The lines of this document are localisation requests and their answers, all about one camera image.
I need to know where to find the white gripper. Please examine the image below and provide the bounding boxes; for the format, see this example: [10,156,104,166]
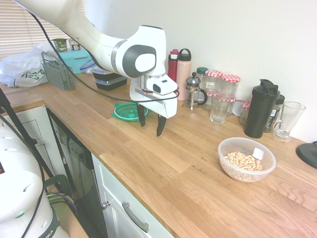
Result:
[129,81,178,137]

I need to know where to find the green translucent container lid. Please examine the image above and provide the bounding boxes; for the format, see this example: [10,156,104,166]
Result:
[110,102,152,122]

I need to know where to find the glass jar red checked lid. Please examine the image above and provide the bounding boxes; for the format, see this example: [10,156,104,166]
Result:
[203,91,216,112]
[224,97,237,118]
[204,69,224,96]
[221,74,241,100]

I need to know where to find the clear plastic food bowl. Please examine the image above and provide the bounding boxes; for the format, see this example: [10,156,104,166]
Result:
[217,137,277,183]

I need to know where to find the small jar red checked lid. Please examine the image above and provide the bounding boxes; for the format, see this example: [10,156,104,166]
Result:
[239,100,253,126]

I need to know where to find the glass French press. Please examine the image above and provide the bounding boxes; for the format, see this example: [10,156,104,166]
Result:
[182,71,208,110]

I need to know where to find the pink bottle with black cap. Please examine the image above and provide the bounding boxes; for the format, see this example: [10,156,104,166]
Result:
[176,48,193,102]

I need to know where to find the red drinking bottle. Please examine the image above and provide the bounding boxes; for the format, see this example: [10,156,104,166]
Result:
[167,49,179,82]

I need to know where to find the clear glass tumbler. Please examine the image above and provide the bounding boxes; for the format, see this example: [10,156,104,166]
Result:
[210,94,230,124]

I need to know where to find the clear zip bag blue seal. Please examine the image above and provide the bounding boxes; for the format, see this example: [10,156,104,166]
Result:
[79,58,100,75]

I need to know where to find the black dishwasher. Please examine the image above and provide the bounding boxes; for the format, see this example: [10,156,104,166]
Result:
[46,106,109,238]

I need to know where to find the cereal rings pile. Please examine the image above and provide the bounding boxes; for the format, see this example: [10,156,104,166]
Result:
[222,151,264,183]

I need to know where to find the teal bread box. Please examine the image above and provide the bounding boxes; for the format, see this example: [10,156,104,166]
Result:
[56,46,95,74]

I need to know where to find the grey plastic cutlery basket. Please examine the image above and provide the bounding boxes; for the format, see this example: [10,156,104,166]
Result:
[41,51,76,91]

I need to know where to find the brown and white yogurt cup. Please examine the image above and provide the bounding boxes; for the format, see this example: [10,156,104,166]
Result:
[67,38,81,52]

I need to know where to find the white cabinet door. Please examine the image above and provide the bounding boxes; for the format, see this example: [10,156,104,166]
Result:
[91,152,174,238]

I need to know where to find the black shaker bottle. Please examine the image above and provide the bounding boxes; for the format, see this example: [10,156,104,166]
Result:
[244,78,281,139]

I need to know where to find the green yogurt cup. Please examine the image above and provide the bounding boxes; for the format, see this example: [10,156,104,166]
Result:
[51,38,69,53]

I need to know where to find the white cabinet side panel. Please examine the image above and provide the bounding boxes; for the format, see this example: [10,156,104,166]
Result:
[14,105,62,179]

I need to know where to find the spice jar with black cap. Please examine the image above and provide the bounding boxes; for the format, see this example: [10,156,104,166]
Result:
[264,94,286,133]

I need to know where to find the black tripod leg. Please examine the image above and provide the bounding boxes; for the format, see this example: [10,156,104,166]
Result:
[0,86,75,201]

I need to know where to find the white plastic shopping bag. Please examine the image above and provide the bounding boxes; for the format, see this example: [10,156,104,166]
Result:
[0,41,59,88]

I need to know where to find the dark round stand base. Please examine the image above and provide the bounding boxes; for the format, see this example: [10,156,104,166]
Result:
[296,141,317,171]

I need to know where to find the window blinds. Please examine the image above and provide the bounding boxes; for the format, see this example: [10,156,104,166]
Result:
[0,0,86,60]

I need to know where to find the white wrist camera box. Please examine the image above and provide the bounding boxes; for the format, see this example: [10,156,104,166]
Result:
[145,75,179,96]

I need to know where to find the metal cabinet bar handle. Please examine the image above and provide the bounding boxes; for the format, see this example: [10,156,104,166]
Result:
[121,202,150,234]

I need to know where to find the dark green strap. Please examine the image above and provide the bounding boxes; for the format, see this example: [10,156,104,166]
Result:
[44,174,74,199]

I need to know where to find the coloured wire bundle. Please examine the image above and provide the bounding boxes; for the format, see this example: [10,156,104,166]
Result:
[47,192,79,216]

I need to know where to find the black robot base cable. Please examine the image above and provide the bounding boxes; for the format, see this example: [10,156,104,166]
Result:
[0,115,49,238]

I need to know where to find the tall glass mug with handle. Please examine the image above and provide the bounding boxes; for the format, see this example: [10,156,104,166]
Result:
[271,101,307,142]

